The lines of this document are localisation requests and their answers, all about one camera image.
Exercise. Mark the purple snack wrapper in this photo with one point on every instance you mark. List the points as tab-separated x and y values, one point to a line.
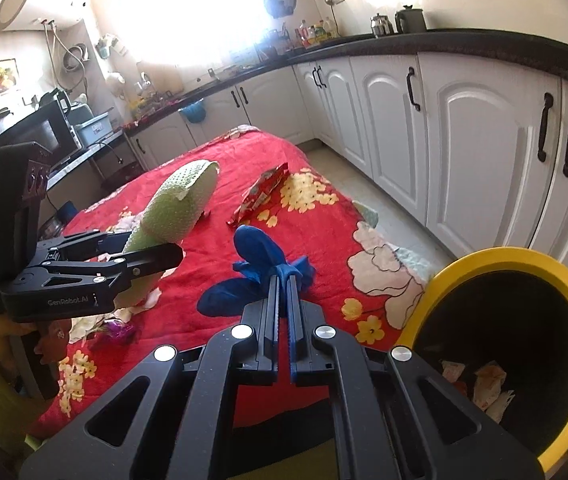
111	333

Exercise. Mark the green knitted cloth bundle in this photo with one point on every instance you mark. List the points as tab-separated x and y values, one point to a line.
176	206

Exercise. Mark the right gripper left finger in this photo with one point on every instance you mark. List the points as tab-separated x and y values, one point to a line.
167	418

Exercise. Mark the red floral tablecloth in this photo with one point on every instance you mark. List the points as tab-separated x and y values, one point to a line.
364	284

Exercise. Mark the black countertop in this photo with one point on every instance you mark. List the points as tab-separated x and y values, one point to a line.
536	52

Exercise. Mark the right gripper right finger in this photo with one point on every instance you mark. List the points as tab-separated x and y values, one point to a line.
394	416

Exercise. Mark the blue hanging basket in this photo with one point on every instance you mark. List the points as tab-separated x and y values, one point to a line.
194	113

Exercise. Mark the yellow rimmed trash bin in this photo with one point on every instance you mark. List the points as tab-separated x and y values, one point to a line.
507	305

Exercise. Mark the white lower cabinets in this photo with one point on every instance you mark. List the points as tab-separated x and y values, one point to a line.
476	150

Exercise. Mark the left hand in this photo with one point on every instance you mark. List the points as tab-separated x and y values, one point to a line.
51	341

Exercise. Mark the round wall fan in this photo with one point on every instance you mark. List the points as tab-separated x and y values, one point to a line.
280	8

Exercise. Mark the black microwave oven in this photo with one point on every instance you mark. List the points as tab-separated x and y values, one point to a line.
49	127

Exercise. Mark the white water heater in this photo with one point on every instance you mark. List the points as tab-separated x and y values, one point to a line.
24	15

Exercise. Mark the blue glove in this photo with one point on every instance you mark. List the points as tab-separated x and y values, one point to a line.
261	258

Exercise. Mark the steel kettle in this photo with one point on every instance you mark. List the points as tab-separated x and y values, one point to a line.
381	26

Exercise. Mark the red snack bag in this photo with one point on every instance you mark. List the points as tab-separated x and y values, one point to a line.
258	193

